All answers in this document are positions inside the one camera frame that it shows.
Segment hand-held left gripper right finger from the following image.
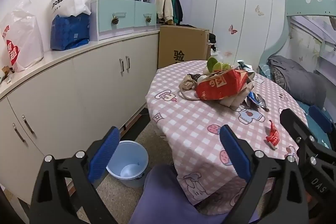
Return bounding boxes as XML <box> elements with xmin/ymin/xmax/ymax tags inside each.
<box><xmin>219</xmin><ymin>124</ymin><xmax>311</xmax><ymax>224</ymax></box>

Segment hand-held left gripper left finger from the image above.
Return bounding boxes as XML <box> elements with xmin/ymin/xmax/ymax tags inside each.
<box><xmin>29</xmin><ymin>126</ymin><xmax>121</xmax><ymax>224</ymax></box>

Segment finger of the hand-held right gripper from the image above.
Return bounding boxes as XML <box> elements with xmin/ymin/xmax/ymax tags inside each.
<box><xmin>309</xmin><ymin>105</ymin><xmax>336</xmax><ymax>153</ymax></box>
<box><xmin>280</xmin><ymin>108</ymin><xmax>320</xmax><ymax>170</ymax></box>

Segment small red wrapper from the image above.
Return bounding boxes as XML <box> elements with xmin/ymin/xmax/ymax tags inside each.
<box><xmin>265</xmin><ymin>120</ymin><xmax>279</xmax><ymax>150</ymax></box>

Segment light blue plastic bin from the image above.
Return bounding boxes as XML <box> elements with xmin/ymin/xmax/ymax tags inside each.
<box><xmin>106</xmin><ymin>140</ymin><xmax>149</xmax><ymax>189</ymax></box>

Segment blue snack wrapper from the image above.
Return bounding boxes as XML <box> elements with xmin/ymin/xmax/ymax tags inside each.
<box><xmin>246</xmin><ymin>91</ymin><xmax>259</xmax><ymax>109</ymax></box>

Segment red snack bag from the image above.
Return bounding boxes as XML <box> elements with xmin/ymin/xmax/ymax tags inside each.
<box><xmin>196</xmin><ymin>68</ymin><xmax>249</xmax><ymax>102</ymax></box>

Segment teal bed sheet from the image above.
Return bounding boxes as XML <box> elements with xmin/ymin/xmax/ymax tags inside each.
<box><xmin>297</xmin><ymin>103</ymin><xmax>332</xmax><ymax>147</ymax></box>

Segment dark grey wrapper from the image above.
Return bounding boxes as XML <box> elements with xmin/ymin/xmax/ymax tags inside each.
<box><xmin>256</xmin><ymin>94</ymin><xmax>270</xmax><ymax>112</ymax></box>

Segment grey blanket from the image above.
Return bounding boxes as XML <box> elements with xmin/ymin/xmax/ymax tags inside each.
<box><xmin>266</xmin><ymin>55</ymin><xmax>327</xmax><ymax>107</ymax></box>

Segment blue plaid bedding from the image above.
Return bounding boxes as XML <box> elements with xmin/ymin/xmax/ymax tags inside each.
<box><xmin>259</xmin><ymin>64</ymin><xmax>276</xmax><ymax>81</ymax></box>

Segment pink checkered tablecloth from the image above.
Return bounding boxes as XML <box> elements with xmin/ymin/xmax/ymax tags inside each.
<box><xmin>146</xmin><ymin>60</ymin><xmax>309</xmax><ymax>215</ymax></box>

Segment person's leg purple pants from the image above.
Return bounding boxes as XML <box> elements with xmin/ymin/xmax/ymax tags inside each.
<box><xmin>129</xmin><ymin>164</ymin><xmax>229</xmax><ymax>224</ymax></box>

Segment white low cabinet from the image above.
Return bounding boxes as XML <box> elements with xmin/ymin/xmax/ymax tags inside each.
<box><xmin>0</xmin><ymin>30</ymin><xmax>160</xmax><ymax>206</ymax></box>

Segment beige cloth bundle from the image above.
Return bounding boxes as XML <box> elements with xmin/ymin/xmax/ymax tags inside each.
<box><xmin>178</xmin><ymin>74</ymin><xmax>203</xmax><ymax>102</ymax></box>

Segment dark cloth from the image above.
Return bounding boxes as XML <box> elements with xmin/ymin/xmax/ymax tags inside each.
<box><xmin>209</xmin><ymin>33</ymin><xmax>217</xmax><ymax>52</ymax></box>

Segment brown cardboard box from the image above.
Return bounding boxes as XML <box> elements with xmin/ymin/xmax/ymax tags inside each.
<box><xmin>158</xmin><ymin>25</ymin><xmax>210</xmax><ymax>69</ymax></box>

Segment blue plastic package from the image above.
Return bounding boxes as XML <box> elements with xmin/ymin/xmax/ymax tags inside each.
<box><xmin>50</xmin><ymin>13</ymin><xmax>90</xmax><ymax>51</ymax></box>

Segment white plastic bag red print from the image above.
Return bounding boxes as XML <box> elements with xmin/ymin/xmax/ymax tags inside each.
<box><xmin>0</xmin><ymin>0</ymin><xmax>45</xmax><ymax>73</ymax></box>

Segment teal two-drawer organizer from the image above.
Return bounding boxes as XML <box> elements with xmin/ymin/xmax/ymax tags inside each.
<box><xmin>91</xmin><ymin>0</ymin><xmax>158</xmax><ymax>41</ymax></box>

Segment dark green hanging jacket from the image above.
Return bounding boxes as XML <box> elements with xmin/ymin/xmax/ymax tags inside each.
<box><xmin>171</xmin><ymin>0</ymin><xmax>184</xmax><ymax>25</ymax></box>

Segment cream hanging jacket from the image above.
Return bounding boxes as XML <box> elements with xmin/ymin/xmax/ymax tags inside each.
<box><xmin>157</xmin><ymin>0</ymin><xmax>174</xmax><ymax>25</ymax></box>

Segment teal bunk bed frame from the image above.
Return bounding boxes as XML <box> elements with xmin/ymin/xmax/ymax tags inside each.
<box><xmin>259</xmin><ymin>0</ymin><xmax>336</xmax><ymax>75</ymax></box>

